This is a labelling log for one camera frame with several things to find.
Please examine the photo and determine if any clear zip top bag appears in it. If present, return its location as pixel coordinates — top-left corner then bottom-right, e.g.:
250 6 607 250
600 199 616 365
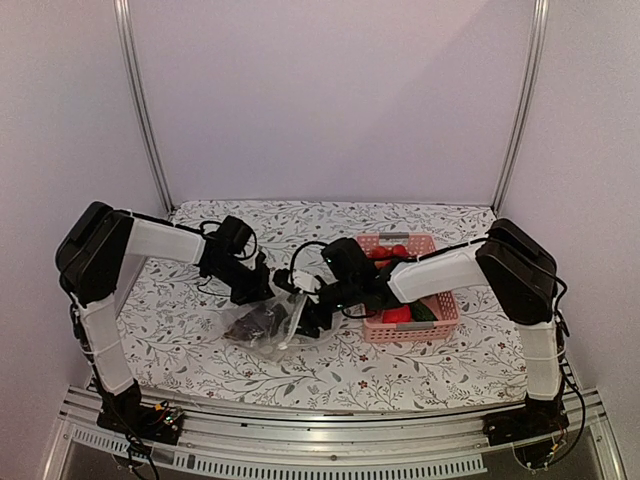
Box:
221 294 341 363

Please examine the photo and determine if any green fake cucumber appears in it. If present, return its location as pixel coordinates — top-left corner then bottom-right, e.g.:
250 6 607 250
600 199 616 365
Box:
410 302 437 322

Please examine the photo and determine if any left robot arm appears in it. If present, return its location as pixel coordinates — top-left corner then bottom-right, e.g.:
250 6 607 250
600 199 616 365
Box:
55 201 274 434

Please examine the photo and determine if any small red fake fruit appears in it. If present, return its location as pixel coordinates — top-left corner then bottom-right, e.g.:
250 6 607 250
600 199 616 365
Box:
382 305 412 324

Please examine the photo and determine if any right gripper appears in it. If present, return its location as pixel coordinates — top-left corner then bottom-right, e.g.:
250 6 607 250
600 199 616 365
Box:
281 278 360 338

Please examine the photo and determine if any floral table mat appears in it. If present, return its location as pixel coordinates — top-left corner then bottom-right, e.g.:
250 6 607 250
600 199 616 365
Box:
118 200 527 411

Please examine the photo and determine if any right aluminium frame post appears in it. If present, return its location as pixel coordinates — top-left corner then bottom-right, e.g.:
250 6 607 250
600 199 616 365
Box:
491 0 550 216

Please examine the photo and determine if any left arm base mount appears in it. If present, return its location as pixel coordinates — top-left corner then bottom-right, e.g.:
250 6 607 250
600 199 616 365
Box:
97 401 184 445

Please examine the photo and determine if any aluminium front rail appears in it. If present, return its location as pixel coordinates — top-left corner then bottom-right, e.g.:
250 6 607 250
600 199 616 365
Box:
43 387 627 479

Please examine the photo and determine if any dark purple fake eggplant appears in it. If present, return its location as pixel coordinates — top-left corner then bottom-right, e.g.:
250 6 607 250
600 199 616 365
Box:
223 304 289 342

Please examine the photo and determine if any aluminium frame post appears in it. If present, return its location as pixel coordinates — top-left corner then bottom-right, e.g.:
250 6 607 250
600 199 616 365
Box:
113 0 175 214
491 0 550 216

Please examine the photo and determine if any left aluminium frame post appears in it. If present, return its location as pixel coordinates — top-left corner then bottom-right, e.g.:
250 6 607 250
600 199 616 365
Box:
113 0 175 214

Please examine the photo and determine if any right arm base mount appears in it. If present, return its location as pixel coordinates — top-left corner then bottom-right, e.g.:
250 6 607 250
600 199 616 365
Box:
482 396 569 470

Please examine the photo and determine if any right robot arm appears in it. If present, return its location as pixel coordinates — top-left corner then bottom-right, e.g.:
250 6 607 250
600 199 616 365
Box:
300 218 569 443

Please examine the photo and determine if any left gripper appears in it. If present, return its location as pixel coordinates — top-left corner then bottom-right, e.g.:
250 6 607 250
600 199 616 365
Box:
210 257 278 307

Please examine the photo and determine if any pink plastic basket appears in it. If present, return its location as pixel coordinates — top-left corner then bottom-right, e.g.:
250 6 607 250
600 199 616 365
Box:
356 233 460 343

